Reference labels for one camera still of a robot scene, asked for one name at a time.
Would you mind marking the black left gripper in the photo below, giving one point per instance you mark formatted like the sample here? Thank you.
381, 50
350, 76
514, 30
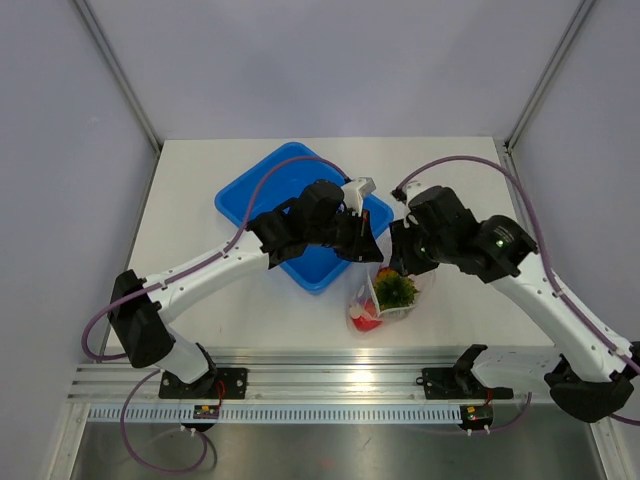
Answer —
363, 247

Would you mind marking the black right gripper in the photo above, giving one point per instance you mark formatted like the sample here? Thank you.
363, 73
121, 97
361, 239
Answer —
402, 258

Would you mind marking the orange toy pineapple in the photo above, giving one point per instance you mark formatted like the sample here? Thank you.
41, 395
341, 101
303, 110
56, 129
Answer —
393, 290

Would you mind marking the clear zip top bag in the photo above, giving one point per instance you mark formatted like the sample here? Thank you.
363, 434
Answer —
423, 282

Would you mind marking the dark red toy pomegranate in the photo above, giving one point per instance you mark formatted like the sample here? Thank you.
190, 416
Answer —
363, 316

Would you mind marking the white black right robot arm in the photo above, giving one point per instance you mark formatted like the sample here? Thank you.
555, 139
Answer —
590, 373

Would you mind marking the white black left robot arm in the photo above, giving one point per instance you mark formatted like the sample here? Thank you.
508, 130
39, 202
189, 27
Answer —
145, 307

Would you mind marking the blue plastic tray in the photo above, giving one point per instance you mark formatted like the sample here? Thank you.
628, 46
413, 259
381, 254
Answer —
318, 267

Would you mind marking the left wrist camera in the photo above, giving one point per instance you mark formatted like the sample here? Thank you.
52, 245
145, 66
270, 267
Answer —
355, 191

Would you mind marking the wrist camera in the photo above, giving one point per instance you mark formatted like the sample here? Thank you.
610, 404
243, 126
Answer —
355, 191
405, 193

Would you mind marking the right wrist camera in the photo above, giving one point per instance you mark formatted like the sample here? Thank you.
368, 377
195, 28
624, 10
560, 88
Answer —
405, 193

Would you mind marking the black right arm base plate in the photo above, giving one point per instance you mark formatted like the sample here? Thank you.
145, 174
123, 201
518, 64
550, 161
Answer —
445, 385

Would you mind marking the aluminium table edge rail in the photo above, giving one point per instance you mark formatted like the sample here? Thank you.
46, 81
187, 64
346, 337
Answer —
319, 376

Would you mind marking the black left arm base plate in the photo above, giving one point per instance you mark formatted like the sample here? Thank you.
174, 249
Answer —
226, 383

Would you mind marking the left aluminium frame post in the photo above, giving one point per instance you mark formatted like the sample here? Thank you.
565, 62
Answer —
99, 38

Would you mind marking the aluminium frame post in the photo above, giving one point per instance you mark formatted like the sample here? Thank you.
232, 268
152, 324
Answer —
99, 38
550, 72

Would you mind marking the white slotted cable duct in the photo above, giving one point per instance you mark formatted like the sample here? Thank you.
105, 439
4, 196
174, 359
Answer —
279, 414

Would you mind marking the right aluminium frame post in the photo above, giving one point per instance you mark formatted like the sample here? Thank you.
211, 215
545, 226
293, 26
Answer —
550, 72

